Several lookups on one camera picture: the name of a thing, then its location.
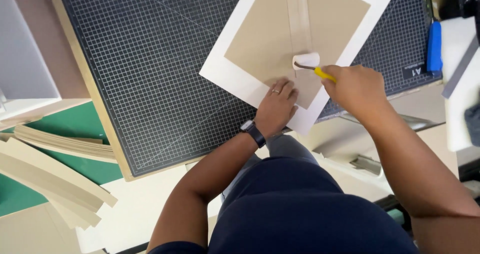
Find person's left hand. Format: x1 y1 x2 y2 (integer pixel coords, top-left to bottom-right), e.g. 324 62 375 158
254 78 300 139

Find person's right hand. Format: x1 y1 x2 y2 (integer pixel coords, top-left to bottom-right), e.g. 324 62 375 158
321 64 392 125

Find yellow-handled white roller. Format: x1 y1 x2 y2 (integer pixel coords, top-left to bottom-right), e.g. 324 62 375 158
292 52 337 84

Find tan cardboard sheet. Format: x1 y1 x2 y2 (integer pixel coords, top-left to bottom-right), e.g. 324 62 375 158
224 0 372 111

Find tan paper tape strip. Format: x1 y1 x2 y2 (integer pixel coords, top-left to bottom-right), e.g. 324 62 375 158
286 0 313 57

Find person's grey jeans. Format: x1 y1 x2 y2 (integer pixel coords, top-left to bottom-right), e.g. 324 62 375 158
220 134 320 203

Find black wristwatch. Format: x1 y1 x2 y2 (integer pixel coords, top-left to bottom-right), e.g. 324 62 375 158
240 120 267 149

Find large white paper sheet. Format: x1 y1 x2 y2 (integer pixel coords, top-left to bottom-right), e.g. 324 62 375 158
199 0 399 137

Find blue utility knife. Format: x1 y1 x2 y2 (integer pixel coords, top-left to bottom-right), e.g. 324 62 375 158
427 20 444 73

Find grey flat strip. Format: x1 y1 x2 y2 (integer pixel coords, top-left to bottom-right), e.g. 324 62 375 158
441 34 480 99

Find white foam board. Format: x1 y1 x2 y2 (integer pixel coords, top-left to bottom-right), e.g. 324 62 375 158
440 16 480 152

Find person's dark blue shirt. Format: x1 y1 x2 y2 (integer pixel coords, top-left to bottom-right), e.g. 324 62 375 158
148 156 419 254

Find dark grey cloth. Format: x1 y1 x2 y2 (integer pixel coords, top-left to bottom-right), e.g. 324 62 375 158
464 103 480 147

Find dark gridded cutting mat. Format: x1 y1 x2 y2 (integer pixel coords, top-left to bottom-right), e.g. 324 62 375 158
55 0 443 178

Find light wooden work board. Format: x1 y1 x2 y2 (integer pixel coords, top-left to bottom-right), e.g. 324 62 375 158
46 0 445 183

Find green cutting mat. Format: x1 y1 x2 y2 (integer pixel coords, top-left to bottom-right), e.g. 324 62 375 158
0 101 124 218

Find stack of thin tan sheets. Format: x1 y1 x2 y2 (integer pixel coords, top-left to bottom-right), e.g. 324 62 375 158
13 124 118 164

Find pile of tan cardboard strips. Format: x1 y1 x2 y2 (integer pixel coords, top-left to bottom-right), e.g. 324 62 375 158
0 133 119 231

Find white box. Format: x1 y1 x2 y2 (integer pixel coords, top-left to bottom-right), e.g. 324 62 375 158
0 0 63 124

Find large tan cardboard board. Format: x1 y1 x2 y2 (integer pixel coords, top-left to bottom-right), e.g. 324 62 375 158
0 203 106 254

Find white cabinet with metal handle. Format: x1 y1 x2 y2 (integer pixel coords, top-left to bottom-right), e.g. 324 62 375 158
296 82 460 203

